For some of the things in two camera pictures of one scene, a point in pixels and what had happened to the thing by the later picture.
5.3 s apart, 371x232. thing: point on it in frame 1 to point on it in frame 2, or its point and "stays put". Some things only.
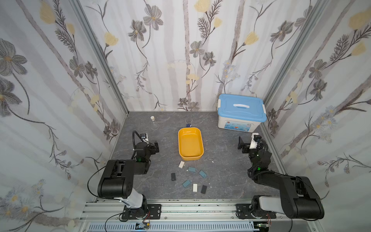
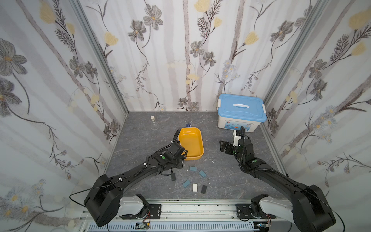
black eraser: [203, 189] stays put
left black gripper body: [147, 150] to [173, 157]
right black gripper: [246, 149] to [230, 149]
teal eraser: [203, 174] stays put
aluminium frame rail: [177, 211] stays put
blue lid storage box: [240, 112] stays put
